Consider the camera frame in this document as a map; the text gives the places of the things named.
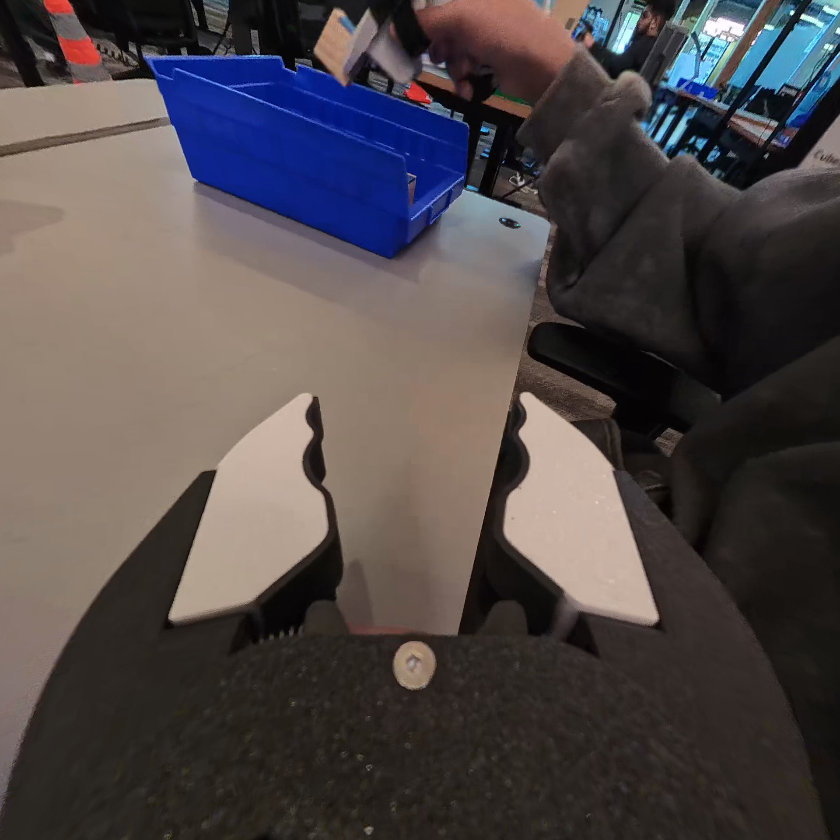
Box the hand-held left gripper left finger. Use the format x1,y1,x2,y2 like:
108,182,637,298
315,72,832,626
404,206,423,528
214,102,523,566
167,392,343,641

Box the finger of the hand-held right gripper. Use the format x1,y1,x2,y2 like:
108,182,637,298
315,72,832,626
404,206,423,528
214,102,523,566
344,12,424,88

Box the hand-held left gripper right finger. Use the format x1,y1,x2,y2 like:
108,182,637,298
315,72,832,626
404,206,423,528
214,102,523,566
474,392,660,641

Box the blue plastic bin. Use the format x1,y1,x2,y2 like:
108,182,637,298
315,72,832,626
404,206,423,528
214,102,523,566
146,54,470,259

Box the grey desk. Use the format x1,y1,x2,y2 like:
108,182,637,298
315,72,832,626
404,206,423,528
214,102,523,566
0,79,552,798

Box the person's right hand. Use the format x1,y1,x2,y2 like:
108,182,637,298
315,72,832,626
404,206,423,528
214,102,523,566
415,0,580,102

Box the wooden-edged table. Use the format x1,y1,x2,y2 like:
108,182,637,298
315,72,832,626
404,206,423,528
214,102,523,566
416,69,534,198

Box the grey hooded sweatshirt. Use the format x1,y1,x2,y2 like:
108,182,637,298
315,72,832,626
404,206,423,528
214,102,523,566
577,341,840,840

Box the orange traffic cone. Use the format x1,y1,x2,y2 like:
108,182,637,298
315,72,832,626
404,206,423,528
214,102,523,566
42,0,109,83

